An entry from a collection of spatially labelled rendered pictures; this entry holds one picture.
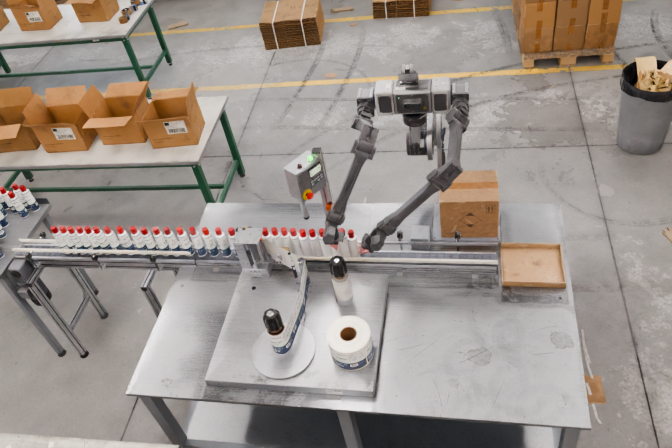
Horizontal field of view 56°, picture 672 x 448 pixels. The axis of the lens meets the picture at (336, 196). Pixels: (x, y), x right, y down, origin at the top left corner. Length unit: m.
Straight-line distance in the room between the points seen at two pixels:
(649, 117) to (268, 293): 3.15
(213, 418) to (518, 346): 1.74
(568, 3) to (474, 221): 3.16
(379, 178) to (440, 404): 2.62
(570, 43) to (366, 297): 3.80
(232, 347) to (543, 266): 1.61
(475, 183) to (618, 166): 2.10
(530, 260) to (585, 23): 3.29
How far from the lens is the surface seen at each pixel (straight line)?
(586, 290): 4.38
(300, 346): 3.07
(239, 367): 3.10
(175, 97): 4.76
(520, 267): 3.36
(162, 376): 3.28
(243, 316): 3.27
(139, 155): 4.75
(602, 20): 6.25
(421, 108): 3.40
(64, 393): 4.60
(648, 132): 5.26
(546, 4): 6.08
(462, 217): 3.35
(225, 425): 3.75
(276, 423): 3.67
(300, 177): 3.03
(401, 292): 3.26
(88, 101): 4.94
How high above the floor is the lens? 3.38
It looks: 42 degrees down
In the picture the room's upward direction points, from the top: 12 degrees counter-clockwise
